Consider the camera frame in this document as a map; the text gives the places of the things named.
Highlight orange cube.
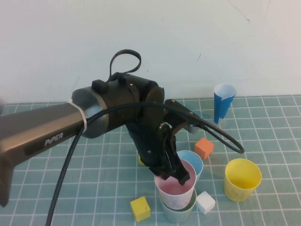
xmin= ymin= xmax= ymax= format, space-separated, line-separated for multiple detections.
xmin=194 ymin=137 xmax=214 ymax=161

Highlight green plastic cup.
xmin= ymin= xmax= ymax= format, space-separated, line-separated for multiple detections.
xmin=159 ymin=188 xmax=198 ymax=224

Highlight pink plastic cup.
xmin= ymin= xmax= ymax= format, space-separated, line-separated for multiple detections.
xmin=154 ymin=160 xmax=197 ymax=211

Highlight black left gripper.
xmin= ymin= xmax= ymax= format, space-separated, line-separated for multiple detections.
xmin=128 ymin=119 xmax=190 ymax=186

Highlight white cube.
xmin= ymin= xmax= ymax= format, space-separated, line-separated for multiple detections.
xmin=195 ymin=191 xmax=216 ymax=215

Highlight black left camera cable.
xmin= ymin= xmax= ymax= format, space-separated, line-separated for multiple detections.
xmin=45 ymin=103 xmax=245 ymax=226

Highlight black strap loop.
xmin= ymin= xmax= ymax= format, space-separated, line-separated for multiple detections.
xmin=109 ymin=49 xmax=142 ymax=82

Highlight yellow plastic cup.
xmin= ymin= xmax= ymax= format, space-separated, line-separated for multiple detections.
xmin=223 ymin=158 xmax=262 ymax=202

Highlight white zip tie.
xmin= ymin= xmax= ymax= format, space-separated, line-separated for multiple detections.
xmin=68 ymin=98 xmax=89 ymax=131

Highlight teal checkered tablecloth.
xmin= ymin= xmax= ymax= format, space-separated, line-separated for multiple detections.
xmin=0 ymin=94 xmax=301 ymax=226

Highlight light blue plastic cup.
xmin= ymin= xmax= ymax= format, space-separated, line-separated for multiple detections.
xmin=176 ymin=150 xmax=204 ymax=183

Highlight blue paper cone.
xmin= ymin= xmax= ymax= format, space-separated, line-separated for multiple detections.
xmin=213 ymin=83 xmax=237 ymax=125

